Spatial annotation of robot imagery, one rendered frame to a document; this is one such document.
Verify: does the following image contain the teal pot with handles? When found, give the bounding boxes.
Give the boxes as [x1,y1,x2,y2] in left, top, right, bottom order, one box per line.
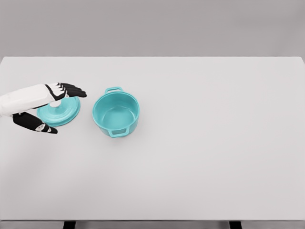
[92,86,140,138]

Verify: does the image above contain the teal pot lid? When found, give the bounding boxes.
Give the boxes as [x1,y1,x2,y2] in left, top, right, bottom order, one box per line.
[36,95,81,127]

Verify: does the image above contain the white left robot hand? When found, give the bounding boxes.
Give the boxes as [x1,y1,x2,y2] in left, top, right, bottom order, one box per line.
[0,82,87,135]

